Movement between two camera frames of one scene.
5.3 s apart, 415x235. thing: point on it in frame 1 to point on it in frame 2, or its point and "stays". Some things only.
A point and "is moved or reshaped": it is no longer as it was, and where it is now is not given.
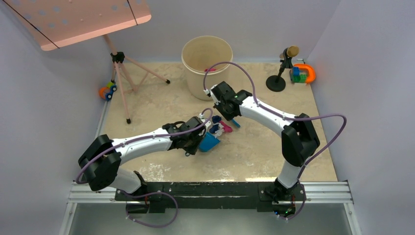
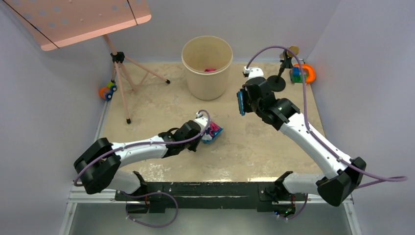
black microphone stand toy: [277, 83] stays
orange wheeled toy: [106, 92] stays
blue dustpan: [208, 142] to [217, 133]
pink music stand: [54, 24] stays
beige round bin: [207, 59] stays
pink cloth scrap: [226, 128] to [214, 127]
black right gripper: [228, 116] to [247, 108]
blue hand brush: [236, 123] is moved or reshaped
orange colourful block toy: [302, 73] stays
